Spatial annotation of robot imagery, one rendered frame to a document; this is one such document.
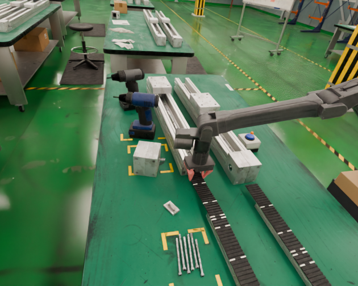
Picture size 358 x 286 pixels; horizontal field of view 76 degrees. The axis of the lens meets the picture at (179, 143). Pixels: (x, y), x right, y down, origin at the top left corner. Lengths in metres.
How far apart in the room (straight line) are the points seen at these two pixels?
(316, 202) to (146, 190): 0.64
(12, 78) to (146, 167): 2.27
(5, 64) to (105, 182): 2.19
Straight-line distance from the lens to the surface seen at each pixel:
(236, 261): 0.72
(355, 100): 0.83
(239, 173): 0.90
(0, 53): 2.88
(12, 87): 3.00
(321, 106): 0.78
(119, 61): 2.55
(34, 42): 4.40
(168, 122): 1.07
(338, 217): 1.04
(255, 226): 0.85
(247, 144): 1.08
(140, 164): 0.87
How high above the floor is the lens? 1.43
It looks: 37 degrees down
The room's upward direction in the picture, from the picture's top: 7 degrees clockwise
